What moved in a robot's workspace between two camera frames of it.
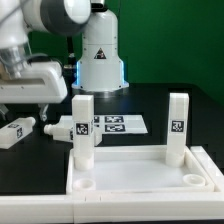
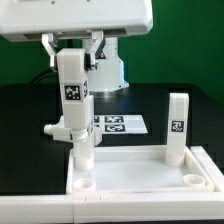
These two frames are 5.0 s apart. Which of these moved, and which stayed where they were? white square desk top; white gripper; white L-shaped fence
Moved: white gripper
Stayed: white L-shaped fence; white square desk top
